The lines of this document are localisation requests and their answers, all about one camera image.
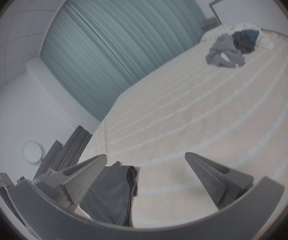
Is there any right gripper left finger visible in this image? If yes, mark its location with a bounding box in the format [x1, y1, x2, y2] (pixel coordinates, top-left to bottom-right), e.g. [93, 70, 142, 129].
[35, 154, 108, 210]

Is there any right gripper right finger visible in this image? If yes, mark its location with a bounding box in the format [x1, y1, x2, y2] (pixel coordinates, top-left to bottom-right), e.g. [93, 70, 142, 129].
[185, 152, 255, 207]

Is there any black T-shirt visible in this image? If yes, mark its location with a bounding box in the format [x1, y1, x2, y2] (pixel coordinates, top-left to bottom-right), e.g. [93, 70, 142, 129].
[79, 161, 139, 227]

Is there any bed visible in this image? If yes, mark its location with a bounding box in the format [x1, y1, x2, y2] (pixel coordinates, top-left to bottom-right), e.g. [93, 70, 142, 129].
[75, 0, 288, 228]

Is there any round white mirror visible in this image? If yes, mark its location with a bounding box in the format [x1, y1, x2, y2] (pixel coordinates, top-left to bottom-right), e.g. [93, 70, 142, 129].
[22, 140, 45, 165]

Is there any blue-green curtain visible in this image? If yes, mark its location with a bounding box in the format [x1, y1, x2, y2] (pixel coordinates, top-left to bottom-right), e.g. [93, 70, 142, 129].
[65, 0, 207, 82]
[39, 5, 137, 122]

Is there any grey garment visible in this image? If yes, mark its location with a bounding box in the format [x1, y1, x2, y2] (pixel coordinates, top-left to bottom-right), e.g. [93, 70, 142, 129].
[206, 33, 246, 68]

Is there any black satin garment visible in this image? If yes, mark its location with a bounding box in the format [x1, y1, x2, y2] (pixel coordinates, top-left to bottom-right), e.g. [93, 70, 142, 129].
[231, 31, 255, 54]

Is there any white garment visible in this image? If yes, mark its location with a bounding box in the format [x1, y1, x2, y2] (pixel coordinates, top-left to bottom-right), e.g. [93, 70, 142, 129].
[255, 29, 274, 50]

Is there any white printed pillow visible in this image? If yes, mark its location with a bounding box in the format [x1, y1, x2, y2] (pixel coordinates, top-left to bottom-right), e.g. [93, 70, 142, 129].
[199, 23, 262, 43]

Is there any dark blue garment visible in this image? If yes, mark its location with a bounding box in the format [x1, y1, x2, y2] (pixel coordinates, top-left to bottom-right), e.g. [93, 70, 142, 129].
[241, 29, 260, 46]

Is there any grey bedside table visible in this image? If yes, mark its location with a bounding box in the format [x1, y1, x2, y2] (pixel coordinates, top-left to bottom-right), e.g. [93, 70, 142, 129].
[202, 17, 217, 32]

